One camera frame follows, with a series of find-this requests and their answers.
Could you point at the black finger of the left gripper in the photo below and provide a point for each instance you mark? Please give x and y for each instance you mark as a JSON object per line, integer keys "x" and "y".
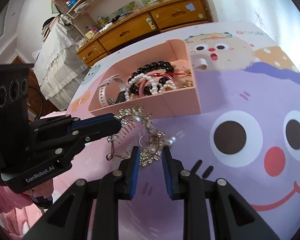
{"x": 95, "y": 128}

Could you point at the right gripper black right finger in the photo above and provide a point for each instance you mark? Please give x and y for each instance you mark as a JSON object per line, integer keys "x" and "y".
{"x": 186, "y": 185}

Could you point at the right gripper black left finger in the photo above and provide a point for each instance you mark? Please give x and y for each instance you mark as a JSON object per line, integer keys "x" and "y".
{"x": 117, "y": 185}

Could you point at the white strap smart watch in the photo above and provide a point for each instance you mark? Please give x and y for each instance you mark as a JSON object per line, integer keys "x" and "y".
{"x": 110, "y": 86}

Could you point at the gold rhinestone hair comb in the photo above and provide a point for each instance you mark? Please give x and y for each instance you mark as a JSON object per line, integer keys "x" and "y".
{"x": 137, "y": 129}

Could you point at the pink plastic tray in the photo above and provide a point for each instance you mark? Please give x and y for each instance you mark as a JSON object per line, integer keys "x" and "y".
{"x": 157, "y": 92}

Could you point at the gold earring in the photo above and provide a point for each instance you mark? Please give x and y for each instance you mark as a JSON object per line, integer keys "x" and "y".
{"x": 187, "y": 83}

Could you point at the person's hand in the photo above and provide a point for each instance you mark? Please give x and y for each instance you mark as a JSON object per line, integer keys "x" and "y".
{"x": 41, "y": 195}

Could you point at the white lace covered furniture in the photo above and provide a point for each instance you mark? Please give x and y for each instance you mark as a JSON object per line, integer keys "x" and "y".
{"x": 58, "y": 69}

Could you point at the wooden desk with drawers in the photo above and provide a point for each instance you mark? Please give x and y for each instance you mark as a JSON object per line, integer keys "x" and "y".
{"x": 151, "y": 20}

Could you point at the white floral curtain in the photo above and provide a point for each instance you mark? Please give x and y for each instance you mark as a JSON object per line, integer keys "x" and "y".
{"x": 280, "y": 19}

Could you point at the black camera box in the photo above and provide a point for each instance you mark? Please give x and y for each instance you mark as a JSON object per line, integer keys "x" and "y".
{"x": 8, "y": 109}

